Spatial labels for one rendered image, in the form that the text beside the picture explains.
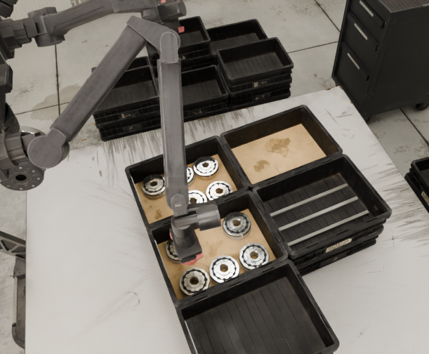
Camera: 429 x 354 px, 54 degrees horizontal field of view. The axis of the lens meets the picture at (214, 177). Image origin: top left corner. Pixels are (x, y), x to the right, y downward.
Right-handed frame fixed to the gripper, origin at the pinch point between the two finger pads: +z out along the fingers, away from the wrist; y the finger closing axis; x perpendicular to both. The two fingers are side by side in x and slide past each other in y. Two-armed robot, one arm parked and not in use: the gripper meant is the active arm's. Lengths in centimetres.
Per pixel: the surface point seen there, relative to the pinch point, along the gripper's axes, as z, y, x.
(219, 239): 22.9, 12.8, -14.4
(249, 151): 22, 47, -42
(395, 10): 16, 101, -152
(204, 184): 22.9, 38.3, -18.2
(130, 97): 58, 141, -7
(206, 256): 23.1, 8.4, -7.8
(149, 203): 23.6, 38.6, 4.9
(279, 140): 22, 47, -55
